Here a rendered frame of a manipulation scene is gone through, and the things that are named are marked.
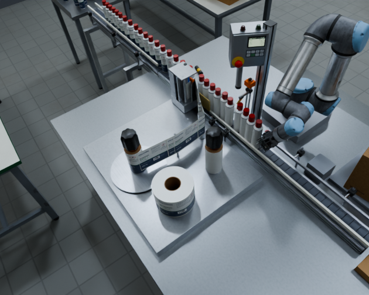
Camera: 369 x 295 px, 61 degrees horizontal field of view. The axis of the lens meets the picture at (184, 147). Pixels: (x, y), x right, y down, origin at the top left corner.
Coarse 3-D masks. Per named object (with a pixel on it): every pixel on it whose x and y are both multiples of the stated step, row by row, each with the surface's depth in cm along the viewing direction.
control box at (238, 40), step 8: (232, 24) 147; (240, 24) 147; (248, 24) 146; (256, 24) 146; (232, 32) 143; (240, 32) 142; (248, 32) 142; (256, 32) 142; (264, 32) 142; (232, 40) 145; (240, 40) 144; (232, 48) 148; (240, 48) 147; (248, 48) 148; (256, 48) 148; (264, 48) 148; (232, 56) 152; (240, 56) 151; (264, 56) 151; (232, 64) 155; (248, 64) 155; (256, 64) 155
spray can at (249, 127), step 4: (252, 116) 163; (248, 120) 165; (252, 120) 163; (248, 124) 165; (252, 124) 165; (248, 128) 168; (252, 128) 167; (248, 132) 170; (244, 136) 176; (248, 136) 172; (248, 140) 175
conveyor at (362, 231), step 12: (204, 108) 198; (276, 156) 171; (288, 168) 166; (300, 180) 160; (300, 192) 156; (312, 192) 156; (324, 204) 151; (336, 204) 151; (348, 216) 147; (360, 228) 142
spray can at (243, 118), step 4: (244, 108) 167; (248, 108) 166; (244, 112) 166; (248, 112) 166; (244, 116) 168; (248, 116) 168; (244, 120) 169; (240, 124) 174; (244, 124) 171; (240, 128) 176; (244, 128) 174; (240, 132) 178; (244, 132) 177
